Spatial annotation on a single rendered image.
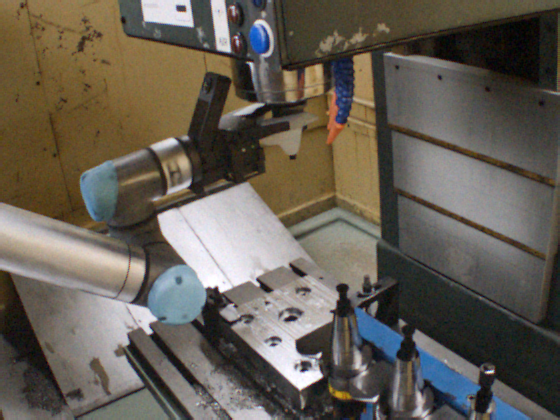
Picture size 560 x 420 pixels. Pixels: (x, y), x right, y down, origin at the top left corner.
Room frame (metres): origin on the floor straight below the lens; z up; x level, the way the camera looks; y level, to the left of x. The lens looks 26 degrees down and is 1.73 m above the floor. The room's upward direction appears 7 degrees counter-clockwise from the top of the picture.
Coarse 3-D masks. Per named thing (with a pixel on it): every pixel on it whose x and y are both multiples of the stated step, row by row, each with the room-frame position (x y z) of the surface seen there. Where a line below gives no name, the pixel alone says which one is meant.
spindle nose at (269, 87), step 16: (240, 64) 0.88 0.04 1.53; (240, 80) 0.88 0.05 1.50; (256, 80) 0.86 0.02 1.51; (272, 80) 0.85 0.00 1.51; (288, 80) 0.85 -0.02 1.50; (304, 80) 0.86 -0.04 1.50; (320, 80) 0.87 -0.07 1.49; (240, 96) 0.89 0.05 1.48; (256, 96) 0.87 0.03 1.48; (272, 96) 0.86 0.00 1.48; (288, 96) 0.85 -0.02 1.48; (304, 96) 0.86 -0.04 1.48
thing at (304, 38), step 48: (192, 0) 0.70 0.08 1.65; (240, 0) 0.61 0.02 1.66; (288, 0) 0.56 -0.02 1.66; (336, 0) 0.58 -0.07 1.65; (384, 0) 0.61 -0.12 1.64; (432, 0) 0.65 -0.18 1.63; (480, 0) 0.70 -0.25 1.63; (528, 0) 0.75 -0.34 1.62; (192, 48) 0.73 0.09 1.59; (288, 48) 0.55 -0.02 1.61; (336, 48) 0.58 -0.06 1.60; (384, 48) 0.62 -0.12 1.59
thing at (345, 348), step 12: (336, 312) 0.59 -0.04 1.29; (336, 324) 0.58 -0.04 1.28; (348, 324) 0.58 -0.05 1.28; (336, 336) 0.58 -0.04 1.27; (348, 336) 0.57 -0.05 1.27; (336, 348) 0.58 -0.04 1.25; (348, 348) 0.57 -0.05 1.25; (360, 348) 0.58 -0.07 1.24; (336, 360) 0.57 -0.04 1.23; (348, 360) 0.57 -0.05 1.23; (360, 360) 0.57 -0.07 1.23
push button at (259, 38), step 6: (258, 24) 0.57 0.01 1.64; (252, 30) 0.57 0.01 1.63; (258, 30) 0.56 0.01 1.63; (264, 30) 0.56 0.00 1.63; (252, 36) 0.57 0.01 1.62; (258, 36) 0.56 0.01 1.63; (264, 36) 0.56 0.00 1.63; (252, 42) 0.57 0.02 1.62; (258, 42) 0.56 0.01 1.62; (264, 42) 0.56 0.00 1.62; (258, 48) 0.57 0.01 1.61; (264, 48) 0.56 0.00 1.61
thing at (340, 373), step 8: (328, 344) 0.61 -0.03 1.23; (368, 352) 0.59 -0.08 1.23; (328, 360) 0.58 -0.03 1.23; (368, 360) 0.57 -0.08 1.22; (328, 368) 0.58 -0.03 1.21; (336, 368) 0.57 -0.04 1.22; (344, 368) 0.56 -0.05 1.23; (352, 368) 0.56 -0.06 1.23; (360, 368) 0.56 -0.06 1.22; (328, 376) 0.58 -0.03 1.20; (336, 376) 0.57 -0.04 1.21; (344, 376) 0.56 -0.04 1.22; (352, 376) 0.56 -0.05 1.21; (336, 384) 0.56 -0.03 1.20; (344, 384) 0.56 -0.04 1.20
